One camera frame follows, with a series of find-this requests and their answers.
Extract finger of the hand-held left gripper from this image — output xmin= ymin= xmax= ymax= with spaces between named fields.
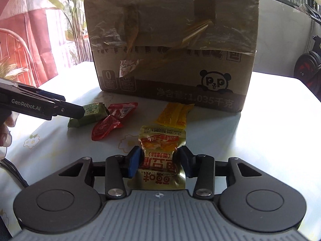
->
xmin=36 ymin=88 xmax=66 ymax=102
xmin=51 ymin=101 xmax=85 ymax=119

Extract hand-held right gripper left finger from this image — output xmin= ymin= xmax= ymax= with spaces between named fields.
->
xmin=58 ymin=146 xmax=142 ymax=199

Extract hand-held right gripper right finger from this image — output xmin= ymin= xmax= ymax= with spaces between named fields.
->
xmin=174 ymin=145 xmax=263 ymax=198

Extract green snack packet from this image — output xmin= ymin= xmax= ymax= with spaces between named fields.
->
xmin=68 ymin=102 xmax=109 ymax=128

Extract gold snack packet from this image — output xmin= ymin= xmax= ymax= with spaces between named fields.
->
xmin=127 ymin=125 xmax=188 ymax=189

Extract cardboard box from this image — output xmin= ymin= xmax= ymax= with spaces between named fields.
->
xmin=83 ymin=0 xmax=259 ymax=113

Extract person's left hand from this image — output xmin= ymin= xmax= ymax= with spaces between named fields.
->
xmin=0 ymin=110 xmax=13 ymax=159

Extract red snack packet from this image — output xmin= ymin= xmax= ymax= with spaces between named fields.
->
xmin=108 ymin=102 xmax=139 ymax=119
xmin=91 ymin=115 xmax=124 ymax=141

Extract yellow snack packet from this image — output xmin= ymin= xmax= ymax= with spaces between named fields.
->
xmin=156 ymin=102 xmax=195 ymax=128

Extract printed plastic curtain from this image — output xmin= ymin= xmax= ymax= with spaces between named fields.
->
xmin=0 ymin=0 xmax=101 ymax=87

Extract black exercise bike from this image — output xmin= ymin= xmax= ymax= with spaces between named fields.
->
xmin=293 ymin=4 xmax=321 ymax=94

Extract black cable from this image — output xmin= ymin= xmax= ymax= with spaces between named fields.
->
xmin=0 ymin=159 xmax=30 ymax=189

